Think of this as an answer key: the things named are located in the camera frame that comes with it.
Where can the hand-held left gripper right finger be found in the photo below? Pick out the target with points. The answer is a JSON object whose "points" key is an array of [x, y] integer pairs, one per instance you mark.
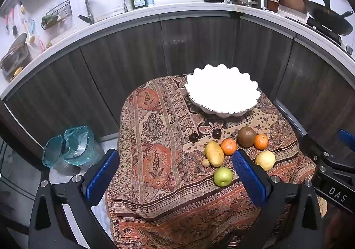
{"points": [[249, 179]]}

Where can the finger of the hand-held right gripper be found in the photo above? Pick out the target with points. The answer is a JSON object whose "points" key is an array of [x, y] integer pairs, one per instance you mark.
{"points": [[346, 139], [310, 146]]}

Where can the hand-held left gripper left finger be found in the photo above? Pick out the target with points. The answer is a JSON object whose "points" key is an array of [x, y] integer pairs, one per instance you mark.
{"points": [[101, 176]]}

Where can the yellow lemon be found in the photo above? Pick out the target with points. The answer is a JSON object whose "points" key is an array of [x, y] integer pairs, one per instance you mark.
{"points": [[265, 160]]}

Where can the green apple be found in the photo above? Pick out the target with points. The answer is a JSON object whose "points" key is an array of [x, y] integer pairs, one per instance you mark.
{"points": [[222, 176]]}

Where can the orange tangerine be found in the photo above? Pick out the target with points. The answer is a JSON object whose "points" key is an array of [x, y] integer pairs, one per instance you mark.
{"points": [[261, 141], [229, 146]]}

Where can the brown kiwi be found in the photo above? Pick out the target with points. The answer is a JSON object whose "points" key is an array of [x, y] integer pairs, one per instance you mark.
{"points": [[246, 136]]}

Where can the yellow mango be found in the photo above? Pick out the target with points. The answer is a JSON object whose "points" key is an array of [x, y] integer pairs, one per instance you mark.
{"points": [[214, 154]]}

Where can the small beige longan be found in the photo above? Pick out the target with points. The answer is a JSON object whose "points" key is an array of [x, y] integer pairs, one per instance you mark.
{"points": [[205, 163]]}

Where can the dark plum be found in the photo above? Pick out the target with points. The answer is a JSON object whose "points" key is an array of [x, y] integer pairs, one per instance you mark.
{"points": [[216, 133], [194, 137]]}

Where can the white scalloped bowl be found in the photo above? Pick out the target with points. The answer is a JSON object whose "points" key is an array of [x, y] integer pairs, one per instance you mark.
{"points": [[222, 90]]}

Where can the trash bin with blue bag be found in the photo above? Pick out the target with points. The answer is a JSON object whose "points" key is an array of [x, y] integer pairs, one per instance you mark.
{"points": [[54, 154], [80, 146]]}

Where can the patterned paisley tablecloth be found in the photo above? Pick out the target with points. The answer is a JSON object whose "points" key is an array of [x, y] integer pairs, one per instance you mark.
{"points": [[166, 154]]}

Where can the dark wood base cabinets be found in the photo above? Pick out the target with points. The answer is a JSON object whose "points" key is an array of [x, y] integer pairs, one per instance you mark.
{"points": [[124, 65]]}

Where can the gas stove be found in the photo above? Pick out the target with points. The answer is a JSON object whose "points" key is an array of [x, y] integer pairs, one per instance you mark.
{"points": [[319, 28]]}

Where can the black wok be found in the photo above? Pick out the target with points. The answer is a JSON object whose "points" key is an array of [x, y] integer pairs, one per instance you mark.
{"points": [[330, 20]]}

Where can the glass container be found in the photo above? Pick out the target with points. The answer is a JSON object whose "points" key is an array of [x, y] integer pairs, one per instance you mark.
{"points": [[14, 60]]}

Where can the glass jar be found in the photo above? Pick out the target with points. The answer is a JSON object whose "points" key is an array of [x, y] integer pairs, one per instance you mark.
{"points": [[272, 4]]}

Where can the steel kitchen faucet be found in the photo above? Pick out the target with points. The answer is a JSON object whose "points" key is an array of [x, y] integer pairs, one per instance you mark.
{"points": [[88, 2]]}

